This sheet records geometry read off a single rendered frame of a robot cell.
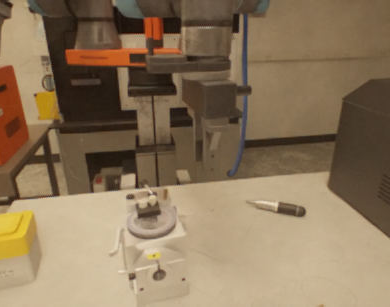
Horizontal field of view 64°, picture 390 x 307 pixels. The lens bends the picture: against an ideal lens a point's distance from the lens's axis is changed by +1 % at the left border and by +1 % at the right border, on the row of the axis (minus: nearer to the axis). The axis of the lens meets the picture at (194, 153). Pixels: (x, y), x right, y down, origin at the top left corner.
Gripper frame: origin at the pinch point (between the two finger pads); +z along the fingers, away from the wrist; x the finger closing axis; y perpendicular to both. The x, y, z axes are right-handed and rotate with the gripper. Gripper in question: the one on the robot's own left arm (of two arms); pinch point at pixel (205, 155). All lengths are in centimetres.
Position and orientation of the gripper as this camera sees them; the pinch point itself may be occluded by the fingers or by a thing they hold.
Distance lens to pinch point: 53.0
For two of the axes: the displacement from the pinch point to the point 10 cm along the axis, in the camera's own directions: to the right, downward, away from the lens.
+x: -2.8, -3.6, 8.9
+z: 0.1, 9.3, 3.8
